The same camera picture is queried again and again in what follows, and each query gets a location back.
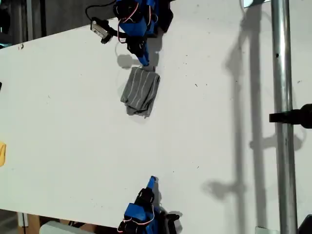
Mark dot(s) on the small black table bracket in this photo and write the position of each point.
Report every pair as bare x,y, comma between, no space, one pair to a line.
21,46

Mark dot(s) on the steel post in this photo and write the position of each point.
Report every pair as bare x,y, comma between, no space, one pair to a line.
284,122

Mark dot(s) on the yellow object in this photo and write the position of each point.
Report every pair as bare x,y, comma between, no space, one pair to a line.
2,154

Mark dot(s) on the black rounded object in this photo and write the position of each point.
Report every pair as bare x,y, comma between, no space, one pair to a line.
306,225

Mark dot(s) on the wooden table leg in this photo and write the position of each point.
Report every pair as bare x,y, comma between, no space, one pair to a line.
31,220

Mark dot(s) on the black post clamp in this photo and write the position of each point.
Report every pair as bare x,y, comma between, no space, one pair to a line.
292,116

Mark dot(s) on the grey striped towel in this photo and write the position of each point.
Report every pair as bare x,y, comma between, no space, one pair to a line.
141,92

